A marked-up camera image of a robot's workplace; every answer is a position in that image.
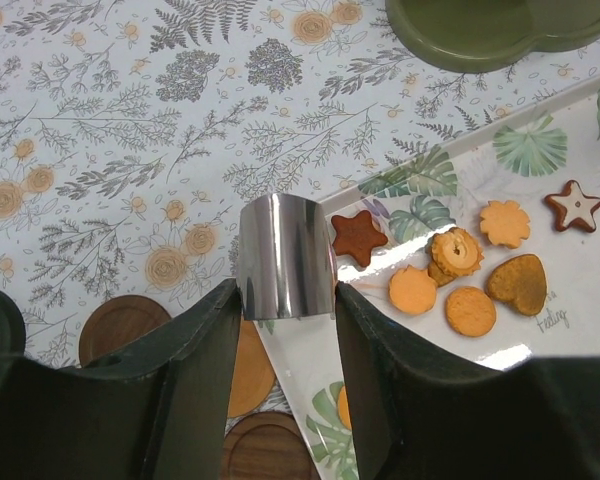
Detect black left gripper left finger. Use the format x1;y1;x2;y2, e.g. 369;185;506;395
0;279;241;479

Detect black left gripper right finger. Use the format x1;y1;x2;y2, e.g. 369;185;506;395
335;283;600;479

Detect orange cat-shaped cookie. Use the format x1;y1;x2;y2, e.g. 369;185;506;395
388;265;437;315

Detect brown star cookie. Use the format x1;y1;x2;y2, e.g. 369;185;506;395
331;210;388;268

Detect metal serving tongs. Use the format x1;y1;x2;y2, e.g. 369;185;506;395
237;193;337;321

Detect orange flower cookie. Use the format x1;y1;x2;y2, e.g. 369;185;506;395
480;200;531;249

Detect light wooden coaster upper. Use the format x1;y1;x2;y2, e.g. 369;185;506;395
228;320;275;418

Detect dark wooden coaster upper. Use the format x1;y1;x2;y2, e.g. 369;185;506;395
78;295;171;367

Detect dark wooden coaster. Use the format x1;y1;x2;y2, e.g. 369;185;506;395
219;411;320;480
78;295;171;367

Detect dark wooden coaster lower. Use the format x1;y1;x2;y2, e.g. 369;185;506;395
219;411;320;480

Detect brown heart cookie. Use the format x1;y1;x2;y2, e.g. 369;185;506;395
486;254;548;316

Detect leaf-patterned white tray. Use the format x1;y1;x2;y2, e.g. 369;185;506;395
255;69;600;480

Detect white-iced star cookie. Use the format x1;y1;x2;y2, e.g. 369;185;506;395
543;180;600;233

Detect floral tablecloth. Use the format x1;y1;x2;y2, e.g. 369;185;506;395
0;0;600;480

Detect green three-tier cake stand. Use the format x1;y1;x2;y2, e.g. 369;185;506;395
385;1;600;73

